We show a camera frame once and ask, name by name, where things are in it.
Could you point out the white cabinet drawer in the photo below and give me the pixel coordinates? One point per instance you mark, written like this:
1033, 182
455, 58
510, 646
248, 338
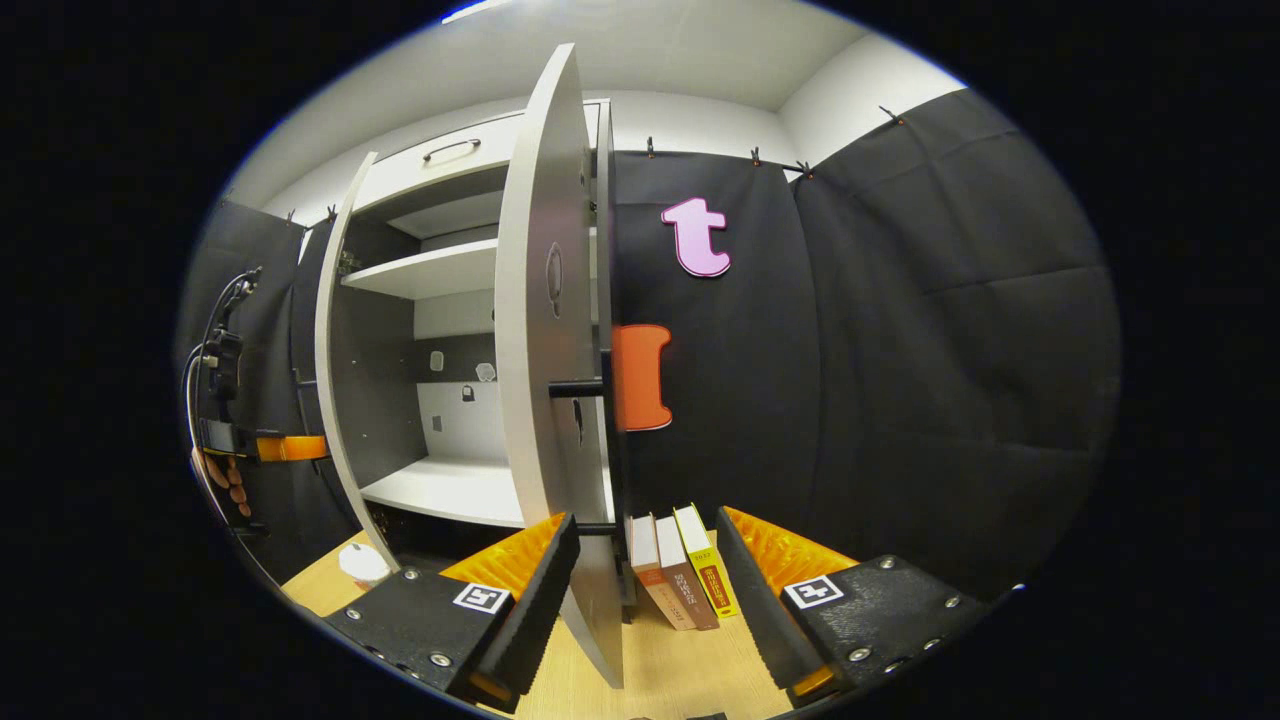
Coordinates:
420, 170

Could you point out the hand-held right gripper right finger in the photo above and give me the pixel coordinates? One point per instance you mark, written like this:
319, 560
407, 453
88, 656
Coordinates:
765, 620

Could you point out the white lidded bowl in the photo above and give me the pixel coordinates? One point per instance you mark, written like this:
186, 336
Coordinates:
362, 563

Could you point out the brown book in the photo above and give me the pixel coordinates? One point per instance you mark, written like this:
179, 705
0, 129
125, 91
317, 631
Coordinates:
685, 580

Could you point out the yellow book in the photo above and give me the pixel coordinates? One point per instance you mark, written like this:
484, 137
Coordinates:
708, 565

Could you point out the cabinet door with headphone sticker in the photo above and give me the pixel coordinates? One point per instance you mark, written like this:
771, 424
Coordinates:
535, 300

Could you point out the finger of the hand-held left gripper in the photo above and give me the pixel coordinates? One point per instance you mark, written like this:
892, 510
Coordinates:
295, 448

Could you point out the white cabinet shelf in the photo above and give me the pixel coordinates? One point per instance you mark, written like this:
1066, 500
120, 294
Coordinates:
430, 270
450, 490

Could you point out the white double-door shoe cabinet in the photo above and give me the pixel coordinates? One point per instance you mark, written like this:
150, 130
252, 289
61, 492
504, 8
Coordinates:
375, 400

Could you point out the cabinet door with camera sticker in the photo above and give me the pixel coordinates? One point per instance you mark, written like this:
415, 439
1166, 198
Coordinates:
323, 340

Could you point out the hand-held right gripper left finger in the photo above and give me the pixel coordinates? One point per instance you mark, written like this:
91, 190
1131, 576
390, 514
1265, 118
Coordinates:
535, 610

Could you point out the black backdrop cloth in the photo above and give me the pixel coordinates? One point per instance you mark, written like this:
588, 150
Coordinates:
900, 350

